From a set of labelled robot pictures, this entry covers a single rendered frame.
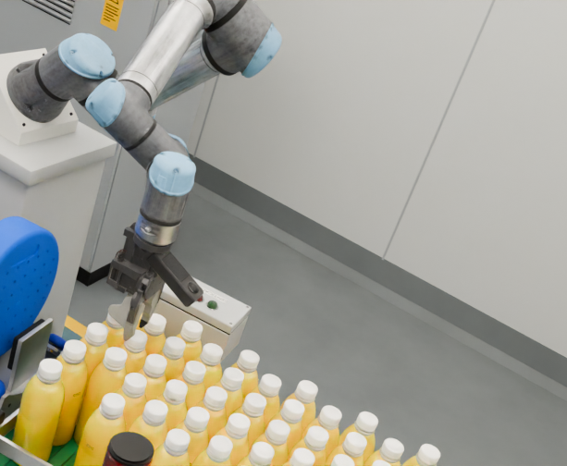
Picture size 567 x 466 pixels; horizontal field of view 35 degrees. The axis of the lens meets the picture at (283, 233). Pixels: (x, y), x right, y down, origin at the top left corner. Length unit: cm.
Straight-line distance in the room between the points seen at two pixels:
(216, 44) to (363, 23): 243
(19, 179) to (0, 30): 167
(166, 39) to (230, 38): 20
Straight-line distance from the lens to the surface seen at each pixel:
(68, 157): 223
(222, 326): 188
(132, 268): 164
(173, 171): 154
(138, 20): 335
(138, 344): 173
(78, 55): 211
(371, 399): 378
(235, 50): 189
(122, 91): 161
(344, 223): 454
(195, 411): 162
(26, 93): 221
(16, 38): 372
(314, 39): 441
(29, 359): 183
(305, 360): 383
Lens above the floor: 213
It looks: 27 degrees down
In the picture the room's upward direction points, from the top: 20 degrees clockwise
